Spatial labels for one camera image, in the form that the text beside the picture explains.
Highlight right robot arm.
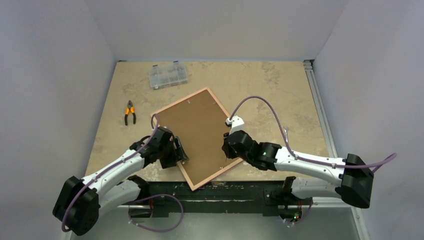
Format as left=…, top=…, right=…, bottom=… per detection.
left=222, top=130, right=374, bottom=209

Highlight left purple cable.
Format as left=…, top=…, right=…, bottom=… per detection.
left=61, top=113, right=184, bottom=233

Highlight pink photo frame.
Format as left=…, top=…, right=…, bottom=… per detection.
left=155, top=87, right=243, bottom=191

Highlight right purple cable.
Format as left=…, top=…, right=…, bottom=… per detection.
left=228, top=96, right=398, bottom=174

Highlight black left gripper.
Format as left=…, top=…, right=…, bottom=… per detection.
left=158, top=136, right=187, bottom=169

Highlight silver wrench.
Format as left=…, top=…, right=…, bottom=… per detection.
left=283, top=126, right=289, bottom=142

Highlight purple cable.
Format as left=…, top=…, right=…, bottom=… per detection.
left=61, top=113, right=184, bottom=233
left=228, top=96, right=398, bottom=174

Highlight orange black pliers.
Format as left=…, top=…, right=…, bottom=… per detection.
left=124, top=100, right=137, bottom=126

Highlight clear plastic screw organizer box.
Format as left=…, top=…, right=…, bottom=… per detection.
left=149, top=61, right=188, bottom=90

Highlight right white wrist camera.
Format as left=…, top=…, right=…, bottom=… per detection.
left=225, top=115, right=245, bottom=135

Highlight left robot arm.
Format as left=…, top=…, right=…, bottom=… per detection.
left=52, top=126, right=189, bottom=236

